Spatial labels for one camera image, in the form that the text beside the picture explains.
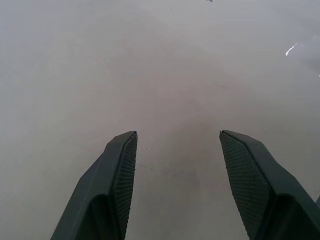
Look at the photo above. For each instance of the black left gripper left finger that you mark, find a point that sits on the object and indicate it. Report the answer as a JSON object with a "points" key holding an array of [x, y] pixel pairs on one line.
{"points": [[105, 190]]}

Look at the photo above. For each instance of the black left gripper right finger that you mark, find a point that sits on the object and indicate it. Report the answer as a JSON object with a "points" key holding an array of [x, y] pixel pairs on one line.
{"points": [[265, 190]]}

